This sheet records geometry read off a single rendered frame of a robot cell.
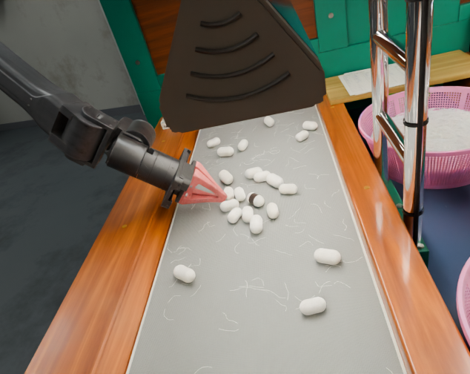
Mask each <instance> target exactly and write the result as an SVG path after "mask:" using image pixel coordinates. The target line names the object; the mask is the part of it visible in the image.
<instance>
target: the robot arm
mask: <svg viewBox="0 0 470 374"><path fill-rule="evenodd" d="M0 90H1V91H3V92H4V93H5V94H6V95H8V96H9V97H10V98H11V99H12V100H13V101H15V102H16V103H17V104H18V105H20V106H21V107H22V108H23V109H24V110H25V111H26V112H27V113H28V114H29V115H30V116H31V117H32V118H33V119H34V121H35V122H36V124H37V125H38V126H39V127H40V129H42V130H43V131H44V132H45V133H47V134H48V135H49V137H48V138H47V139H48V140H49V141H50V142H51V143H53V144H54V145H55V146H56V147H57V148H58V149H59V150H61V151H62V152H63V153H64V155H65V156H66V158H68V159H69V160H71V161H73V162H75V163H77V164H79V165H81V166H83V165H87V166H89V167H91V168H95V167H96V166H97V164H98V163H99V161H100V160H101V158H102V156H103V154H104V153H106V155H107V159H106V162H105V163H106V164H107V166H108V167H111V168H113V169H116V170H117V171H120V172H122V173H124V174H127V175H129V176H132V177H135V178H137V179H138V180H141V181H143V182H146V183H148V184H151V185H152V186H156V187H157V188H160V189H162V190H164V191H166V192H165V195H164V197H163V200H162V204H161V207H164V208H166V209H169V208H170V206H171V203H172V202H173V201H172V198H173V195H174V194H175V195H176V199H175V202H177V203H180V204H182V205H184V204H192V203H222V202H224V201H225V200H226V199H227V197H228V196H227V194H226V193H225V192H224V191H223V190H222V189H221V188H220V187H219V186H218V184H217V183H216V182H215V181H214V179H213V178H212V177H211V175H210V174H209V173H208V172H207V171H206V169H205V168H204V167H203V165H202V164H201V163H199V162H197V161H196V160H193V162H192V163H191V164H189V163H188V158H189V156H190V154H191V150H189V149H187V148H184V150H183V152H182V154H181V156H180V158H179V159H177V158H174V157H171V156H169V155H167V154H165V153H162V152H161V151H158V150H156V149H154V148H151V147H152V145H153V143H154V141H155V139H156V132H155V130H154V128H153V126H152V125H151V124H150V123H148V122H146V121H144V120H141V119H136V120H132V119H130V118H127V117H123V118H121V119H120V120H119V121H118V120H116V119H114V118H113V117H110V116H108V115H107V114H104V113H103V112H101V111H99V110H97V109H96V108H94V107H93V106H92V105H91V104H90V103H89V102H83V101H82V100H80V98H78V97H77V96H76V95H75V94H73V93H69V92H67V91H65V90H63V89H62V88H60V87H58V86H57V85H55V84H53V83H52V82H51V81H50V80H48V79H47V78H46V77H44V76H43V75H42V74H40V73H39V72H38V71H37V70H36V69H34V68H33V67H32V66H30V65H29V64H28V63H26V61H24V60H23V59H22V58H21V57H19V56H18V55H17V54H15V53H14V52H13V51H12V50H11V49H9V48H8V47H7V46H5V45H4V44H3V43H1V42H0ZM106 132H107V133H106ZM103 138H104V139H103ZM199 184H200V185H202V186H204V187H206V188H207V189H209V190H210V191H212V192H213V193H214V194H212V193H208V192H206V191H202V190H199V189H197V188H195V187H196V186H197V185H199Z"/></svg>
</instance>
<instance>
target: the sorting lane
mask: <svg viewBox="0 0 470 374"><path fill-rule="evenodd" d="M266 117H271V118H272V119H273V120H274V125H273V126H271V127H269V126H267V125H266V124H265V123H264V118H266ZM266 117H259V118H255V119H248V120H244V121H241V122H234V123H230V124H226V125H219V126H215V127H211V128H204V129H200V130H199V133H198V137H197V139H196V143H195V146H194V149H193V153H192V156H191V161H190V163H189V164H191V163H192V162H193V160H196V161H197V162H199V163H201V164H202V165H203V167H204V168H205V169H206V171H207V172H208V173H209V174H210V175H211V177H212V178H213V179H214V181H215V182H216V183H217V184H218V186H219V187H220V188H221V189H222V190H223V191H224V189H225V188H226V187H231V188H232V189H233V190H234V189H235V188H237V187H241V188H243V190H244V192H245V199H244V200H243V201H238V202H239V208H241V210H242V209H243V208H244V207H245V206H250V207H251V208H252V209H253V211H254V215H255V214H258V215H259V216H260V217H261V218H262V231H261V232H260V233H259V234H254V233H252V232H251V230H250V223H246V222H244V221H243V219H242V215H241V217H240V218H239V219H238V221H236V222H235V223H230V222H229V221H228V214H229V213H230V212H231V211H227V212H223V211H222V210H221V209H220V204H221V203H192V204H184V205H182V204H180V203H177V205H176V210H175V212H174V216H173V219H172V222H171V227H170V229H169V232H168V236H167V240H166V242H165V247H164V249H163V252H162V256H161V259H160V262H159V266H158V269H157V272H156V276H155V279H154V282H153V286H152V289H151V291H150V296H149V298H148V303H147V306H146V308H145V313H144V315H143V319H142V322H141V326H140V328H139V332H138V335H137V338H136V343H135V345H134V348H133V352H132V355H131V358H130V362H129V365H128V369H127V372H126V374H407V372H406V369H405V366H404V363H403V360H402V357H401V354H400V351H399V348H398V346H397V342H396V339H395V337H394V333H393V331H392V328H391V325H390V322H389V319H388V316H387V313H386V310H385V307H384V304H383V300H382V298H381V295H380V292H379V289H378V287H377V283H376V281H375V278H374V274H373V272H372V269H371V265H370V263H369V260H368V256H367V254H366V251H365V248H364V245H363V242H362V239H361V237H360V233H359V230H358V228H357V224H356V221H355V219H354V215H353V212H352V210H351V207H350V204H349V201H348V198H347V195H346V193H345V189H344V186H343V184H342V180H341V177H340V173H339V171H338V168H337V165H336V163H335V160H334V156H333V154H332V151H331V147H330V145H329V142H328V138H327V136H326V133H325V129H324V127H323V125H322V121H321V119H320V115H319V112H318V110H317V106H316V105H315V106H313V107H310V108H303V109H299V110H295V111H289V112H285V113H281V114H274V115H270V116H266ZM305 121H310V122H316V123H317V129H316V130H314V131H312V130H306V131H307V132H308V137H307V138H306V139H305V140H303V141H302V142H298V141H296V135H297V134H298V133H299V132H301V131H304V130H305V129H304V128H303V126H302V124H303V123H304V122H305ZM215 137H218V138H219V139H220V144H218V145H216V146H214V147H213V148H209V147H208V146H207V142H208V140H212V139H213V138H215ZM241 140H247V141H248V146H247V148H246V149H245V150H244V151H240V150H239V149H238V144H239V143H240V141H241ZM228 146H229V147H232V148H233V150H234V153H233V155H231V156H226V157H221V156H219V155H218V154H217V150H218V149H219V148H221V147H228ZM255 167H260V168H261V169H262V171H269V172H270V173H271V174H276V175H278V176H279V177H281V178H282V179H283V181H284V183H283V184H295V185H296V186H297V192H296V193H295V194H281V193H280V192H279V188H275V187H273V186H271V185H270V184H268V183H267V181H263V182H260V183H258V182H256V181H255V180H254V178H252V179H248V178H247V177H246V176H245V171H246V170H247V169H249V168H255ZM222 170H226V171H228V172H229V173H230V174H231V175H232V176H233V182H232V183H231V184H228V185H226V184H224V183H223V182H222V181H221V180H220V178H219V173H220V171H222ZM251 192H254V193H257V194H259V195H261V196H262V197H263V198H264V200H265V202H264V204H263V205H262V206H260V207H257V206H254V205H252V204H250V203H249V202H248V201H247V196H248V194H250V193H251ZM269 203H275V204H276V205H277V208H278V211H279V215H278V217H277V218H275V219H271V218H270V217H269V216H268V213H267V205H268V204H269ZM319 248H323V249H333V250H336V251H338V252H339V253H340V256H341V260H340V262H339V263H338V264H336V265H330V264H326V263H319V262H317V261H316V260H315V259H314V253H315V251H316V250H317V249H319ZM178 265H184V266H186V267H188V268H190V269H192V270H194V272H195V275H196V276H195V279H194V280H193V281H192V282H190V283H186V282H184V281H182V280H180V279H178V278H176V277H175V276H174V274H173V270H174V268H175V267H176V266H178ZM315 297H321V298H323V299H324V300H325V302H326V308H325V310H324V311H323V312H319V313H316V314H313V315H304V314H303V313H302V312H301V311H300V308H299V305H300V304H301V302H302V301H304V300H306V299H309V298H315Z"/></svg>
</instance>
